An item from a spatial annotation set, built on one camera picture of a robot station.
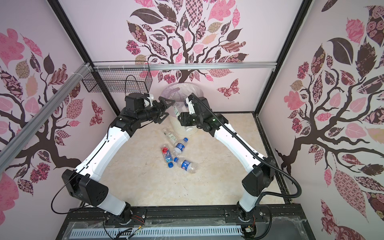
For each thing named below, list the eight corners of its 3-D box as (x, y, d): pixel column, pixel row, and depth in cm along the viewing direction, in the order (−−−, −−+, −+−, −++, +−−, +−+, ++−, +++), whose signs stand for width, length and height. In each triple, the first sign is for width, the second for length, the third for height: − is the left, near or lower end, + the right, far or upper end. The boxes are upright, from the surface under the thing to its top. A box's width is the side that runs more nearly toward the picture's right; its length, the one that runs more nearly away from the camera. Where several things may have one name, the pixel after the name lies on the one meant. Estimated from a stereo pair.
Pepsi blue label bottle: (172, 165, 93) (171, 161, 89) (176, 158, 96) (175, 155, 92) (193, 175, 89) (193, 172, 85) (197, 168, 92) (197, 164, 88)
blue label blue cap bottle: (172, 155, 96) (171, 152, 94) (181, 138, 105) (180, 136, 102) (180, 158, 95) (179, 155, 92) (188, 141, 103) (188, 138, 101)
